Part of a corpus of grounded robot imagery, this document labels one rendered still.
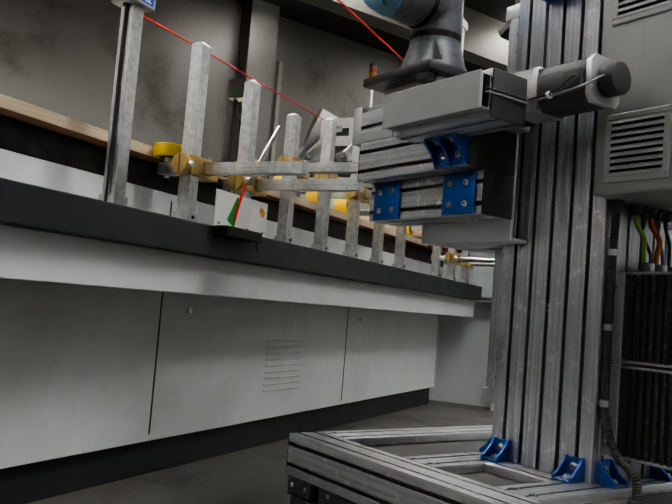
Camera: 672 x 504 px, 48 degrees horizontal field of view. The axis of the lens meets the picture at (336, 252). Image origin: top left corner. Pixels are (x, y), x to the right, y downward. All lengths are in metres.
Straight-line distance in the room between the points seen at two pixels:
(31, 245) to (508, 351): 0.99
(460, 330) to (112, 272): 3.16
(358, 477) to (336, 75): 6.83
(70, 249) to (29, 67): 5.16
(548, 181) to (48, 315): 1.17
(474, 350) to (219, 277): 2.75
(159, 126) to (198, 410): 4.86
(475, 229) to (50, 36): 5.57
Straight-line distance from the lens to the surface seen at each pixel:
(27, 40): 6.81
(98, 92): 6.88
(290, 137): 2.38
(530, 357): 1.61
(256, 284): 2.23
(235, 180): 2.12
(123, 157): 1.74
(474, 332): 4.60
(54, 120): 1.83
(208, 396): 2.44
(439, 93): 1.43
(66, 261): 1.64
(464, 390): 4.63
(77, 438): 2.03
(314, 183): 2.07
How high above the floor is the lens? 0.52
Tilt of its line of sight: 4 degrees up
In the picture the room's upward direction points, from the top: 5 degrees clockwise
